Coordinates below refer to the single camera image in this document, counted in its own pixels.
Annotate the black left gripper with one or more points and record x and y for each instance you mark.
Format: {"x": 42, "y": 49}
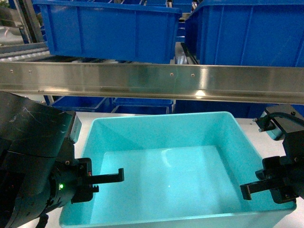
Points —
{"x": 64, "y": 182}

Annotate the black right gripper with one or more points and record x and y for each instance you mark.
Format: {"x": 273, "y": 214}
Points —
{"x": 283, "y": 178}

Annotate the teal plastic bin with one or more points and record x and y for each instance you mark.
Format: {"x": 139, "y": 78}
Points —
{"x": 180, "y": 171}

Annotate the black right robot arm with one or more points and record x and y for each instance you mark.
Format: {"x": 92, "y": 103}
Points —
{"x": 291, "y": 123}

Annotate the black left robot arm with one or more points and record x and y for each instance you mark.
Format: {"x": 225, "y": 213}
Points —
{"x": 38, "y": 169}

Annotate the blue bin upper left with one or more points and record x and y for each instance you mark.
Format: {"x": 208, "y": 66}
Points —
{"x": 105, "y": 30}

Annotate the blue bin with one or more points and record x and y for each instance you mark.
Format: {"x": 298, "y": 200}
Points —
{"x": 247, "y": 33}
{"x": 105, "y": 30}

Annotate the blue bin upper right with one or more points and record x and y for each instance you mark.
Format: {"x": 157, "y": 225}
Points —
{"x": 247, "y": 33}

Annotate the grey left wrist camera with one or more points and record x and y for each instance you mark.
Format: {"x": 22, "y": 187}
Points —
{"x": 74, "y": 129}

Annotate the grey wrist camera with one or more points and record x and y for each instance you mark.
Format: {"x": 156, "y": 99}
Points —
{"x": 265, "y": 124}
{"x": 74, "y": 129}

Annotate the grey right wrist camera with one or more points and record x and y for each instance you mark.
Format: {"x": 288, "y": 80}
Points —
{"x": 265, "y": 124}

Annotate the steel shelf front rail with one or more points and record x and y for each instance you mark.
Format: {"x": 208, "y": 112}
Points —
{"x": 186, "y": 82}

